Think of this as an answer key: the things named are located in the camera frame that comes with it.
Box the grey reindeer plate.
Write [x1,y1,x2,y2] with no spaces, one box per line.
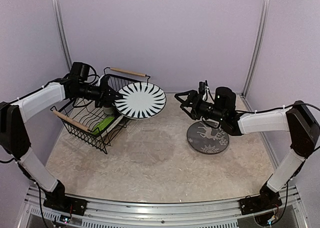
[186,121,230,155]

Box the left aluminium corner post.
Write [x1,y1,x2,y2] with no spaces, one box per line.
[51,0,72,71]

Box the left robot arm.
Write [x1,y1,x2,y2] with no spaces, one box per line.
[0,62,123,211]

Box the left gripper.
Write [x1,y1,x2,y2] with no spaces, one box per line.
[73,78,122,108]

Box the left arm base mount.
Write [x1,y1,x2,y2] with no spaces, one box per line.
[43,196,88,216]

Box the white brown ceramic cup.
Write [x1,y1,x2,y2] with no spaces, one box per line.
[102,105,115,116]

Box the ribbed round woven plate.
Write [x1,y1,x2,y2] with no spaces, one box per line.
[101,115,124,137]

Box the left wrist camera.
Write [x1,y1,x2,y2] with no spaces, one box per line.
[96,74,110,88]

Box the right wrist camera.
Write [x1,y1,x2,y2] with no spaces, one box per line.
[198,80,210,102]

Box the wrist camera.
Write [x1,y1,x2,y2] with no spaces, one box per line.
[96,74,110,88]
[198,80,210,102]

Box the white blue striped plate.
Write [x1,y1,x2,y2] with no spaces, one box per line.
[114,82,167,120]

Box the right aluminium corner post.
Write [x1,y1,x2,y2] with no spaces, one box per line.
[241,0,271,99]

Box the aluminium corner post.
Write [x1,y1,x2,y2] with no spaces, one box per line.
[51,0,72,71]
[241,0,271,99]

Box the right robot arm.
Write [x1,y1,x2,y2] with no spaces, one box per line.
[174,83,320,215]

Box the aluminium front rail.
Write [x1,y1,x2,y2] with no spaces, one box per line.
[24,186,308,228]

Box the black wire dish rack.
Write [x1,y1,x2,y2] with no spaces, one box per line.
[50,68,140,154]

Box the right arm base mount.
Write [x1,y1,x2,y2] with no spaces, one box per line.
[238,195,283,216]

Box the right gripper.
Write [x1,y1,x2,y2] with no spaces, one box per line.
[174,89,226,123]

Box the green plastic plate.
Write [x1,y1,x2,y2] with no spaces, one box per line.
[91,116,115,135]

